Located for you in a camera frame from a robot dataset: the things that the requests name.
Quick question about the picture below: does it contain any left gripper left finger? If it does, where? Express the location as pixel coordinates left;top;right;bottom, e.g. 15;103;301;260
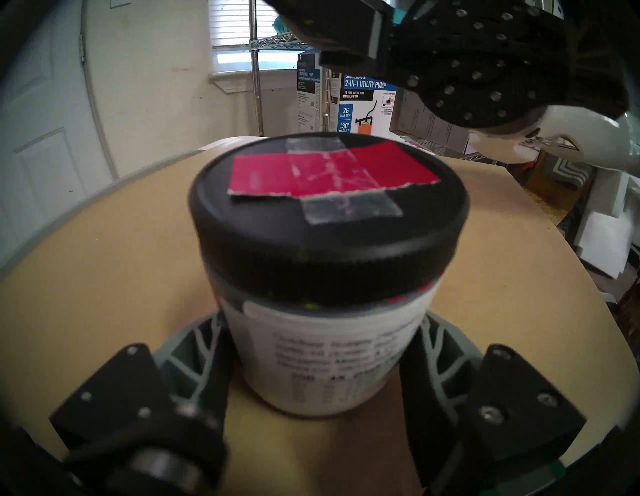
50;312;236;441

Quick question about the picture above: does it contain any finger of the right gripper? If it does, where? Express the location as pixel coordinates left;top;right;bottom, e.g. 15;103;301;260
265;0;396;66

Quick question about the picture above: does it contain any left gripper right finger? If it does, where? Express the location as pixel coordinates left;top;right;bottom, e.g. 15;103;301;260
400;312;587;481

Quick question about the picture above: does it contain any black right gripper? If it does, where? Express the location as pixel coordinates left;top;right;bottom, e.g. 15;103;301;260
395;0;631;130

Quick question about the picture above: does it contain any black jar lid red tape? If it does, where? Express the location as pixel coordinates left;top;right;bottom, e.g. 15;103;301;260
188;132;471;308

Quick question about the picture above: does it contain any utility pump box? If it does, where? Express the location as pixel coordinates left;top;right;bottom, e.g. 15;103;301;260
296;52;401;138

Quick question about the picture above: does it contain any white window blind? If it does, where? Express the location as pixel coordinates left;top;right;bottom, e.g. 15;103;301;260
207;0;301;51

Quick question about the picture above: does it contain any white panel door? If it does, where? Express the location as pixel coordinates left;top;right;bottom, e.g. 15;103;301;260
0;0;118;261

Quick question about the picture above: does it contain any chrome wire shelf rack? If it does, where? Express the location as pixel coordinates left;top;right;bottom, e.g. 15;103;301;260
248;0;640;166

